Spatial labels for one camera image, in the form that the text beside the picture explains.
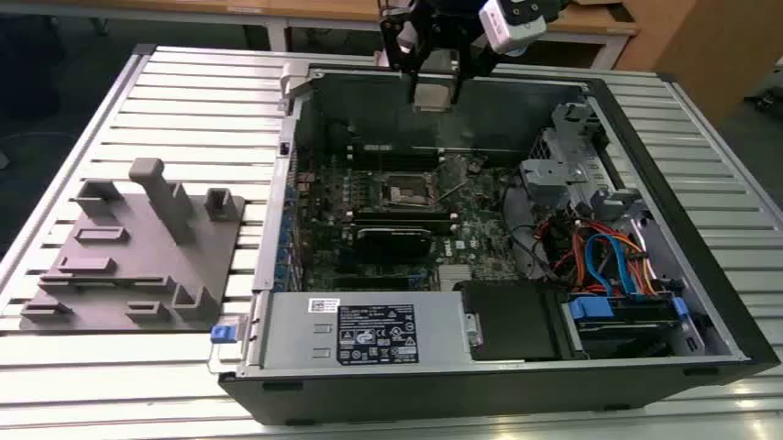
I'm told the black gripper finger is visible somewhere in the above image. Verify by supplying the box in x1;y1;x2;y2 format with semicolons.
451;31;498;105
377;16;429;105

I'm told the silver CPU plate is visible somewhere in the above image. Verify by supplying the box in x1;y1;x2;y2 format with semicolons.
411;83;458;114

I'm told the thin wire locking lever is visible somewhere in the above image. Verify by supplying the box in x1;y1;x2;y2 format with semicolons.
435;181;472;206

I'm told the black RAM slot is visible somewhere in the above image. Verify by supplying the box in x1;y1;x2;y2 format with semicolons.
352;159;443;171
352;152;443;163

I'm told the CPU socket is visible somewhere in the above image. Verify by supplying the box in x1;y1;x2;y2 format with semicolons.
377;172;446;213

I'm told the black expansion slot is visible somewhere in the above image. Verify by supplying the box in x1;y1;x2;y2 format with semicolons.
332;274;424;285
332;281;419;292

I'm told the RAM stick with white label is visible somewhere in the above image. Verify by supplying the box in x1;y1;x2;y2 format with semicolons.
352;142;443;156

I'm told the grey metal drive cage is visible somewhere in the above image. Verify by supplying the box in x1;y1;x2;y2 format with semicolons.
518;103;654;221

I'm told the green motherboard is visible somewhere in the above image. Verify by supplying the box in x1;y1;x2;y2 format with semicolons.
292;150;534;292

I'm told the wooden cabinet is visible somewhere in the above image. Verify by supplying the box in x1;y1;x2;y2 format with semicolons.
615;0;783;126

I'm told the small silver heat sink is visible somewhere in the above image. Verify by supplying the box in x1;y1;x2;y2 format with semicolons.
436;264;478;282

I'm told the black chair base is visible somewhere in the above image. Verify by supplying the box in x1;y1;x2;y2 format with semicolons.
742;63;783;112

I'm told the black drive box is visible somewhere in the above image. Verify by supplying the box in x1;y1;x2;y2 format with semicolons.
454;280;590;364

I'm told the hard disk in blue carrier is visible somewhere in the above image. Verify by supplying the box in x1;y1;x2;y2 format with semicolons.
564;294;690;361

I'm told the silver power supply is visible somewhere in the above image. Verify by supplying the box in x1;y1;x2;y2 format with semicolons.
243;290;486;370

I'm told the grey parts rack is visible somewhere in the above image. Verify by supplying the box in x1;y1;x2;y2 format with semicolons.
17;157;249;333

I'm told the black PC case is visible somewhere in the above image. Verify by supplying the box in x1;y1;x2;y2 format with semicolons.
216;61;779;425

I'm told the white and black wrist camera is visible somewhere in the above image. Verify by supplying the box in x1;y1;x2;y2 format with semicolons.
479;0;548;55

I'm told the pale grey case handle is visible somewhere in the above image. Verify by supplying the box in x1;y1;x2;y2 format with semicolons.
279;61;311;100

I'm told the wooden desk white frame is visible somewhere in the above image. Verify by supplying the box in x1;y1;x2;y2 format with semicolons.
0;0;289;52
268;0;642;71

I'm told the black wire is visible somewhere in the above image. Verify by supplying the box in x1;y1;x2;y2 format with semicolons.
499;181;568;281

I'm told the blue wire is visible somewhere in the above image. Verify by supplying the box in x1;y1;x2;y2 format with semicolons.
583;233;644;302

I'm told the orange wire bundle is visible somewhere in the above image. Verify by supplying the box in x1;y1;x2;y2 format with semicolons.
568;218;672;299

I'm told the blue floor cable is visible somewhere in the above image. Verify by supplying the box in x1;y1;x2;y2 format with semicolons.
0;130;81;144

